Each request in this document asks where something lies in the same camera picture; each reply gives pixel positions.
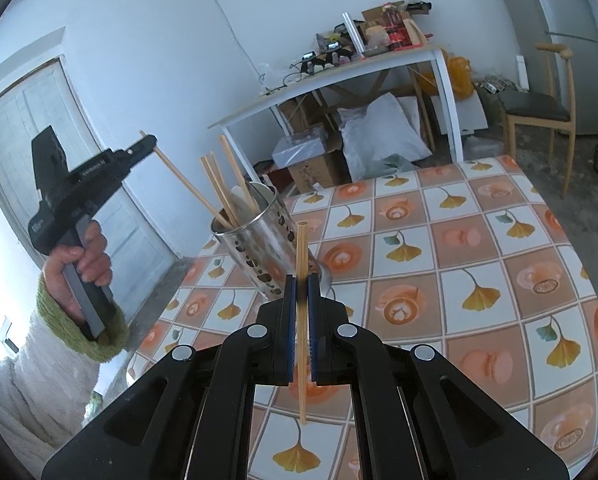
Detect white ceramic spoon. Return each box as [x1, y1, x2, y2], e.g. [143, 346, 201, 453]
[230, 186, 252, 226]

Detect grey refrigerator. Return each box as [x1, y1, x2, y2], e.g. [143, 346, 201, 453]
[521, 0, 598, 137]

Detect perforated metal utensil holder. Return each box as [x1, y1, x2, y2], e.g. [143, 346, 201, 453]
[211, 182, 335, 296]

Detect clear plastic tube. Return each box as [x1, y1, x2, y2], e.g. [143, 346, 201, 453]
[343, 12, 365, 59]

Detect small cardboard box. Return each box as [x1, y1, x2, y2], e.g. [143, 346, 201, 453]
[286, 150, 352, 194]

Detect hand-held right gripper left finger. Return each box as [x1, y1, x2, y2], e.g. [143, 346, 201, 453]
[41, 274, 298, 480]

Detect black electronic device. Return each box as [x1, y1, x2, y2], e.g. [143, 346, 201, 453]
[326, 42, 355, 67]
[299, 51, 324, 74]

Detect wall cable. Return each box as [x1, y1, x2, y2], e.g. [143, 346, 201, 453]
[191, 0, 268, 82]

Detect red bottle pack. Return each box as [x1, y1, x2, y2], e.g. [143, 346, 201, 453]
[384, 4, 412, 51]

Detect yellow plastic bag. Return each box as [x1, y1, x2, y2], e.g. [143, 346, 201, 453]
[444, 55, 475, 101]

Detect beige snack bag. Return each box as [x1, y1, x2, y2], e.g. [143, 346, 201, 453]
[366, 25, 390, 54]

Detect person's left forearm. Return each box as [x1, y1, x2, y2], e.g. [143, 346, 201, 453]
[0, 272, 130, 450]

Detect white table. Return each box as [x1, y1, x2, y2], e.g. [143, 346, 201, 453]
[209, 42, 465, 172]

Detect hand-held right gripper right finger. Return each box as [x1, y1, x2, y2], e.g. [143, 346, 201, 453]
[307, 273, 570, 480]

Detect wooden chair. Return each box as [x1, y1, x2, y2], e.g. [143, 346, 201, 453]
[498, 42, 578, 199]

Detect large cardboard box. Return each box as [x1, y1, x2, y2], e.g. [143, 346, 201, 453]
[279, 97, 330, 136]

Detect white door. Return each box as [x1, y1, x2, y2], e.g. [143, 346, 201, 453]
[0, 57, 180, 307]

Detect white plastic bag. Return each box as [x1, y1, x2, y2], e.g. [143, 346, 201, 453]
[338, 92, 432, 181]

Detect open cardboard box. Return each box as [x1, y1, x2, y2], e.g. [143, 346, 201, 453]
[361, 5, 404, 29]

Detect white flat panel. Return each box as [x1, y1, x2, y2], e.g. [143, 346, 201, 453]
[431, 92, 488, 136]

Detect person's left hand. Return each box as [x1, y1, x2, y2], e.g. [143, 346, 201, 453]
[44, 221, 113, 319]

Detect patterned tablecloth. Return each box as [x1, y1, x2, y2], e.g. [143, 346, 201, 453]
[126, 155, 598, 480]

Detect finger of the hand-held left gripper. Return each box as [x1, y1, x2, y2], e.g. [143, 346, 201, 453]
[126, 134, 158, 166]

